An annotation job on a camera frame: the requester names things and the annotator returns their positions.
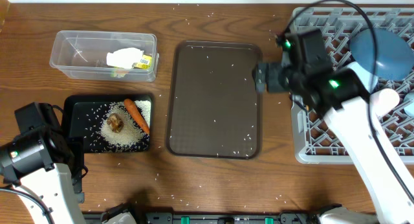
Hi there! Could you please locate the white plastic cup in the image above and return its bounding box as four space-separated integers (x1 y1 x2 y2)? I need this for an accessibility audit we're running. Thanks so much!
370 88 400 117

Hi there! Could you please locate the dark brown serving tray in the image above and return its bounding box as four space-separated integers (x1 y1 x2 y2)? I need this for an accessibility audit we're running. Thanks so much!
166 41 262 160

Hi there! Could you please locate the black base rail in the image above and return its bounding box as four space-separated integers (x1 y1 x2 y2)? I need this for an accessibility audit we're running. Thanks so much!
82 211 311 224

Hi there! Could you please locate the orange carrot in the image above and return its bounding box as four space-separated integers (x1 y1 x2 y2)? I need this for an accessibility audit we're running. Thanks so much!
124 98 149 135

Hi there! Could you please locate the white tissue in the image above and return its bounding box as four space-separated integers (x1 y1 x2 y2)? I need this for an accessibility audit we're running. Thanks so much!
106 47 144 69

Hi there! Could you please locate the light blue plastic cup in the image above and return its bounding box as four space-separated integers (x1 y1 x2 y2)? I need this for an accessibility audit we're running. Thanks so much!
404 92 414 117

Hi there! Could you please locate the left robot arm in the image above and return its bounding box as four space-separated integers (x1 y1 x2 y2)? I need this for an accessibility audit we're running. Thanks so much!
1 129 137 224

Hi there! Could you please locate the clear plastic bin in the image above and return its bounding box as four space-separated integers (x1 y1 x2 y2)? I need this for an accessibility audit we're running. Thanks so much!
49 30 159 82

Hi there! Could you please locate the black waste tray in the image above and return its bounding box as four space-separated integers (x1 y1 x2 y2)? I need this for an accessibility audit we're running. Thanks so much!
62 95 152 153

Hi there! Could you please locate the white rice pile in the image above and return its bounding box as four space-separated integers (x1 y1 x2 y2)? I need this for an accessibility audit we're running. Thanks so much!
83 102 149 153

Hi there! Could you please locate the light blue bowl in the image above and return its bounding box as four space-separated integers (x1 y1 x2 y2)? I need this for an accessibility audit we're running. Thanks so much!
361 69 378 93

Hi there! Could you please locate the green yellow snack wrapper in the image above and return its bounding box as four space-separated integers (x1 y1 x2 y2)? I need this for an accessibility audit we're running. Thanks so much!
110 55 153 78

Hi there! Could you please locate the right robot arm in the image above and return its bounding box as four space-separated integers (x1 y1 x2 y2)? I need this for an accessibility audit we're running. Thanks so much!
253 63 413 223

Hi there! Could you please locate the brown food scrap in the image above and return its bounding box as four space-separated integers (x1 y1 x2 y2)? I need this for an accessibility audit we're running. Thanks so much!
106 113 124 133

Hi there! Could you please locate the dark blue plate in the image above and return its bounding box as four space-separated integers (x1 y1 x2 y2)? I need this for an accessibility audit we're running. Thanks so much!
349 28 413 81

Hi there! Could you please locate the grey dishwasher rack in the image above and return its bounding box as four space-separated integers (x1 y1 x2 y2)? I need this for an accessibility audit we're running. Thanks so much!
290 7 413 164

